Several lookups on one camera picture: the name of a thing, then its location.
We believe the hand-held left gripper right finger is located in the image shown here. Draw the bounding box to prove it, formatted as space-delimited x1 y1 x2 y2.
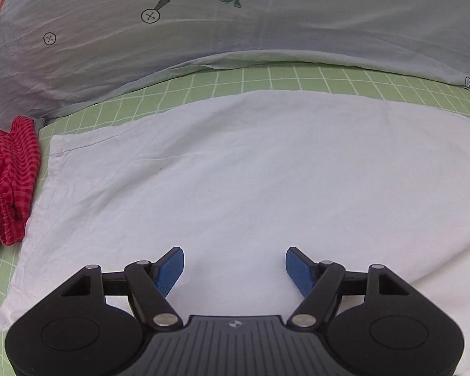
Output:
285 247 413 329

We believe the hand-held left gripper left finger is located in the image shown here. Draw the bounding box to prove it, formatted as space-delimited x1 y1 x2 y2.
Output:
58 247 185 330

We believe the white cloth garment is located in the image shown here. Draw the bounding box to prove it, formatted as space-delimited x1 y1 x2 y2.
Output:
0 90 470 376

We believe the red checked garment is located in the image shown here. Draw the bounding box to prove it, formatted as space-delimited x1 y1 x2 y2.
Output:
0 115 42 247

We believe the green grid bed sheet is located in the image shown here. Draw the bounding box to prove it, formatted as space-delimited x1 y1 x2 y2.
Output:
0 62 470 376

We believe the grey carrot print blanket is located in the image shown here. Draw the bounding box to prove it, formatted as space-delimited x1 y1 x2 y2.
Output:
0 0 470 129

